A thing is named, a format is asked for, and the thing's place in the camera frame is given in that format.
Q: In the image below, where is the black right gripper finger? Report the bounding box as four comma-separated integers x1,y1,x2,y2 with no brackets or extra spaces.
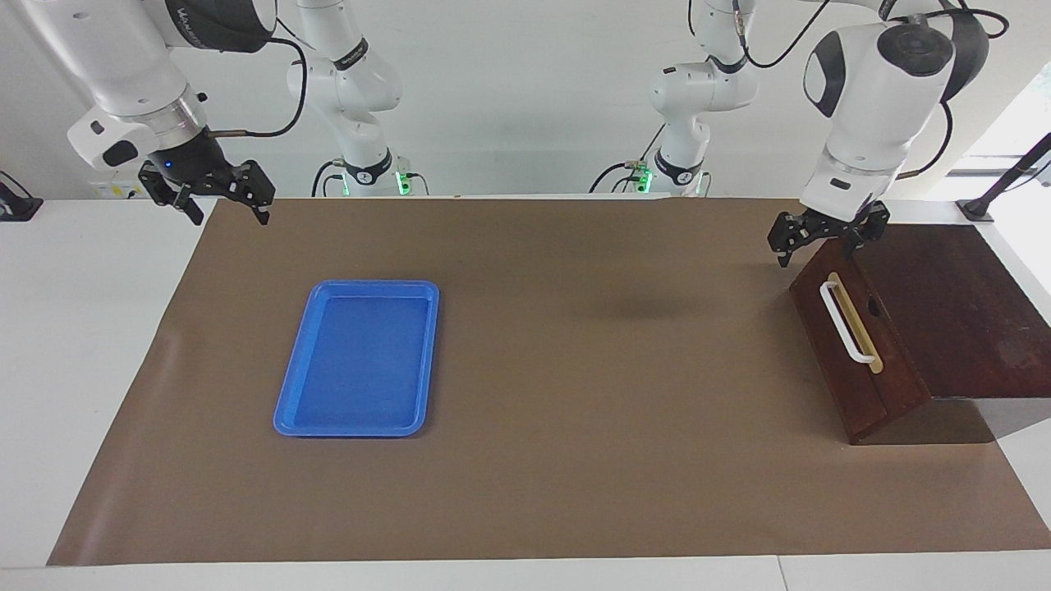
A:
138,163,206,227
215,160,277,227

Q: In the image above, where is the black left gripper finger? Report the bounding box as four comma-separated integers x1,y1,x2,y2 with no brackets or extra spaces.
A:
838,202,892,257
768,212,826,268

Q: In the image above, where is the white drawer handle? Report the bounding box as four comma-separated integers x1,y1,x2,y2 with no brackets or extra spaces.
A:
819,273,883,374

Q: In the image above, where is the wooden drawer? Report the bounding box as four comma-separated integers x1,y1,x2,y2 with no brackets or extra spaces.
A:
790,241,933,440

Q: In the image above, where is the dark wooden drawer cabinet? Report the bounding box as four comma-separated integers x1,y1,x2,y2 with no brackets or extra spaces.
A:
790,223,1051,446

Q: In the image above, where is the black angled stand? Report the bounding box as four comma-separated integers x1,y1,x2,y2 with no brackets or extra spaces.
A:
957,131,1051,224

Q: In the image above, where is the black table clamp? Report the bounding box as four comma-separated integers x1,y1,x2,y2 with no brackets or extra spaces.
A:
0,170,44,222

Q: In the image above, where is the blue plastic tray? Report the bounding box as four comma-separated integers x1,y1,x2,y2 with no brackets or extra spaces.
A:
273,280,441,438

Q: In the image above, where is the brown table mat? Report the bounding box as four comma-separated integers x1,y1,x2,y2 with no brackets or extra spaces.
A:
47,195,1051,567

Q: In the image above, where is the white wall socket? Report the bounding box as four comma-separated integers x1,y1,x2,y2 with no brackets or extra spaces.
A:
89,174,157,199

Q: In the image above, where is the black right base cable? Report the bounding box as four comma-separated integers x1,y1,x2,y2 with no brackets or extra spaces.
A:
310,158,346,198

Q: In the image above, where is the black base cable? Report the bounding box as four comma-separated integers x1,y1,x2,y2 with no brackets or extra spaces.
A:
590,123,668,195
310,158,346,198

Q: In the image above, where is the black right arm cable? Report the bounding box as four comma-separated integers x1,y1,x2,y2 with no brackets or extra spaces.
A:
205,16,309,139

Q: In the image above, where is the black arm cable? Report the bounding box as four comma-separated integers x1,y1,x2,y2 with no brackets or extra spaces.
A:
205,16,309,139
690,0,1009,180

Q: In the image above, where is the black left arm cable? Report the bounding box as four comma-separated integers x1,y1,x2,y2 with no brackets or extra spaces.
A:
690,0,1009,180

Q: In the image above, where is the black left base cable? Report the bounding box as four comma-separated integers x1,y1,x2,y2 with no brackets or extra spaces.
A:
590,123,668,195

